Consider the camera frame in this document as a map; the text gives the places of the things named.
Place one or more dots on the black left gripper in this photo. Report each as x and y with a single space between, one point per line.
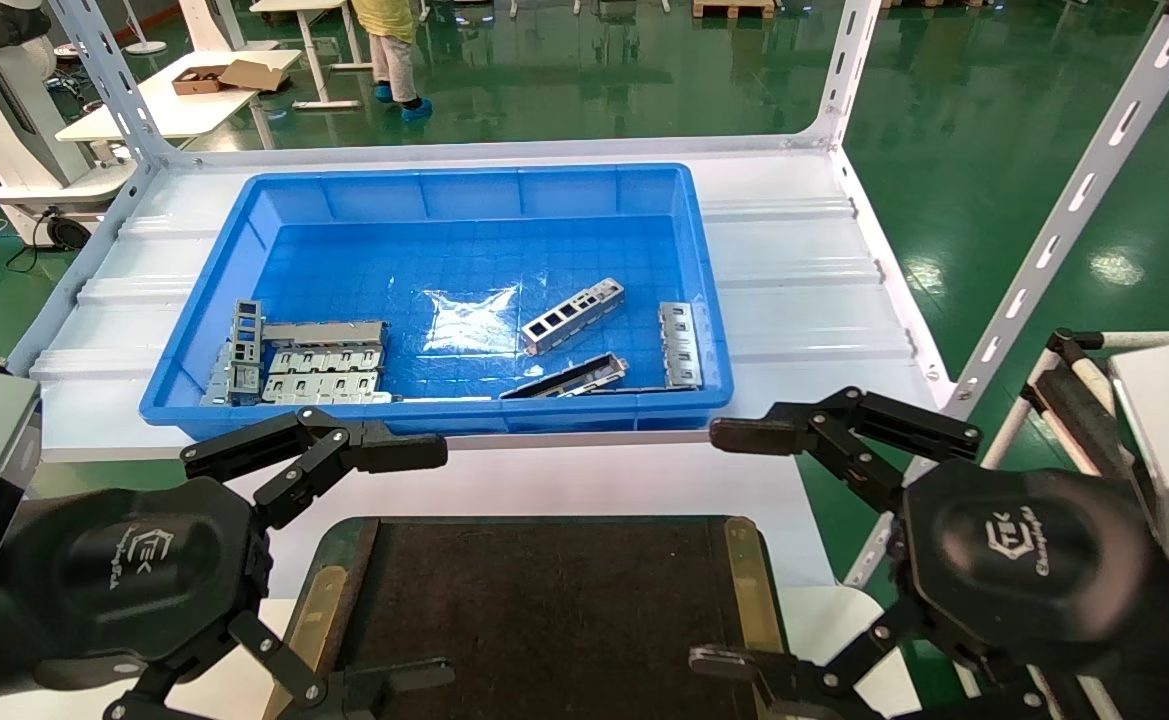
134 570

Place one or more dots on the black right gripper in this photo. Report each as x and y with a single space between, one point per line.
1024 560

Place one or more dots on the silver perforated metal part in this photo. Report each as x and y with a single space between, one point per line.
574 316

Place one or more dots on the black container tray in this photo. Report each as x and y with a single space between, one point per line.
544 610

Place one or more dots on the grey upright metal part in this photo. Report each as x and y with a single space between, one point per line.
246 345

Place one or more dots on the dark long metal part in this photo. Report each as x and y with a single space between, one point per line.
569 378

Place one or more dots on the grey long metal channel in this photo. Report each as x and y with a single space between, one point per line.
329 333

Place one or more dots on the white metal shelf rack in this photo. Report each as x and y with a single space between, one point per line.
804 300

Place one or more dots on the blue plastic bin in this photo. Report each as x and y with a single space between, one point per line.
464 255

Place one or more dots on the white table with box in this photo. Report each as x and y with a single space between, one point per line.
179 110

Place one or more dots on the open cardboard box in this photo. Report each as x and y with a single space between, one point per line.
229 76

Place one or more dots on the person in yellow top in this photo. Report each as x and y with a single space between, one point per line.
392 50

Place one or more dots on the white table with legs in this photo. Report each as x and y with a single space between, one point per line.
309 40

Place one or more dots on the white robot machine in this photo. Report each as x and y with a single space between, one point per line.
4 130

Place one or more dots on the wooden pallet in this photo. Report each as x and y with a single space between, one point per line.
734 8

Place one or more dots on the white pole stand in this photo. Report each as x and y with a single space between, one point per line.
144 45

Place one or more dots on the small grey metal bracket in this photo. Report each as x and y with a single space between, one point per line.
216 385

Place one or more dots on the silver slotted metal bracket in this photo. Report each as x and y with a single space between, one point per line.
680 345

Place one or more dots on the white pedestal column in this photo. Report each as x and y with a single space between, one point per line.
209 25

